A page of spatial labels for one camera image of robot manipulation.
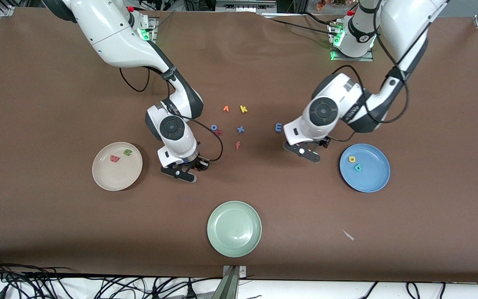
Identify blue plate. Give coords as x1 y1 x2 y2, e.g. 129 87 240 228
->
339 144 390 193

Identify pale green plate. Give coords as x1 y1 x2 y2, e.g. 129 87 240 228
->
207 201 262 258

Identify beige brown plate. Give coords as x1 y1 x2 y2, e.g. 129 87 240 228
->
92 142 143 191

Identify orange brown clutter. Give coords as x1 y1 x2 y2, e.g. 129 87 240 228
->
316 0 349 10

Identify brown table cover sheet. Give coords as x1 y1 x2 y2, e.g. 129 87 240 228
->
0 7 478 284

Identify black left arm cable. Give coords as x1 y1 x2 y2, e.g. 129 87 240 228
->
329 25 410 142

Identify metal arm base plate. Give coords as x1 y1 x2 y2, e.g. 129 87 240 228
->
328 23 374 62
137 17 157 46

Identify black cables to base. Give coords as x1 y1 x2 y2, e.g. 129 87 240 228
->
264 12 343 36

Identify grey metal mount bracket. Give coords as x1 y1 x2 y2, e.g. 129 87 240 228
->
212 265 248 299

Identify silver metal frame bar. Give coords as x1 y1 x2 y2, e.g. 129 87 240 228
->
215 0 277 12

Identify tangled black cable bundle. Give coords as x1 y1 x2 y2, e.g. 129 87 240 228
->
0 255 223 299

